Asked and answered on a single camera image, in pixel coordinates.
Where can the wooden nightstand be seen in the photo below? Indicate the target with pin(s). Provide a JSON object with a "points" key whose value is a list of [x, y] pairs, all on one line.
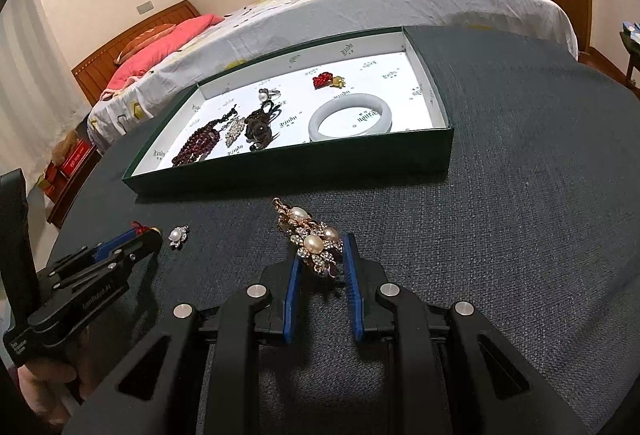
{"points": [[70, 195]]}

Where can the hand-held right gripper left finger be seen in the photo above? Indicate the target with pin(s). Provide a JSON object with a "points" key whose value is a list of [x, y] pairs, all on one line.
{"points": [[291, 300]]}

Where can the red and gold charm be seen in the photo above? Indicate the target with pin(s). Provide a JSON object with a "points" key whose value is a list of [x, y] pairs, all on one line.
{"points": [[322, 80], [140, 229]]}

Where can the pile of clothes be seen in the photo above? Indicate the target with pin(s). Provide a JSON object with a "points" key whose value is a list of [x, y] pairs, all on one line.
{"points": [[631, 32]]}

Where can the green box with white lining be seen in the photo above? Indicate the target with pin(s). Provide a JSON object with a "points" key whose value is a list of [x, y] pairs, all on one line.
{"points": [[300, 165]]}

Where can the bed with patterned sheet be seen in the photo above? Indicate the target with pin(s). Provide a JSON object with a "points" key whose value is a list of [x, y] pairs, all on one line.
{"points": [[400, 5]]}

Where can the pink blanket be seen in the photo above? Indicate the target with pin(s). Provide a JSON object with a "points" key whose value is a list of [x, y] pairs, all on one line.
{"points": [[150, 60]]}

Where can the red-brown pillow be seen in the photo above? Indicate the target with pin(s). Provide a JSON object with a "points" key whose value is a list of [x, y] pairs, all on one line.
{"points": [[145, 42]]}

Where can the red box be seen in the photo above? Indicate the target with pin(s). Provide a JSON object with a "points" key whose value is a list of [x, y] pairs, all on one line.
{"points": [[75, 162]]}

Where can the wooden headboard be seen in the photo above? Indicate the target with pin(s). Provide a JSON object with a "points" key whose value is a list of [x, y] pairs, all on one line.
{"points": [[100, 60]]}

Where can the person's left hand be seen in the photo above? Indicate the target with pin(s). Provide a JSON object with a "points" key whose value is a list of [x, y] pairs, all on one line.
{"points": [[50, 382]]}

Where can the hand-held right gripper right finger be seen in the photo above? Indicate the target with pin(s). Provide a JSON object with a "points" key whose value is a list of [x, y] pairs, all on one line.
{"points": [[352, 295]]}

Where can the silver rhinestone brooch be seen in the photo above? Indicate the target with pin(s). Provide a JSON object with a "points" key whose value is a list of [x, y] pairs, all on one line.
{"points": [[233, 132]]}

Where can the white jade bangle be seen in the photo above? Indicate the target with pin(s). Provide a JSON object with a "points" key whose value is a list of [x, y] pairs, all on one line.
{"points": [[320, 125]]}

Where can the grey wall switch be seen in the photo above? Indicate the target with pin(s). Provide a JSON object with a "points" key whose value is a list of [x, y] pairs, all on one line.
{"points": [[144, 7]]}

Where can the large pearl rhinestone brooch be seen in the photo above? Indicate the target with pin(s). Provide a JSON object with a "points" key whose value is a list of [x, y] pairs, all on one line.
{"points": [[307, 242]]}

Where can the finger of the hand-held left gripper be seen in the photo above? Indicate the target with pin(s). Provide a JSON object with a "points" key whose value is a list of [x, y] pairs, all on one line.
{"points": [[145, 247], [112, 247]]}

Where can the small pearl earring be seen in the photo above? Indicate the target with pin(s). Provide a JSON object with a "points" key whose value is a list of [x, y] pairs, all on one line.
{"points": [[176, 235]]}

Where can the brown teddy bear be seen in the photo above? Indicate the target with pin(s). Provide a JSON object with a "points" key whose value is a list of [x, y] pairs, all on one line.
{"points": [[65, 147]]}

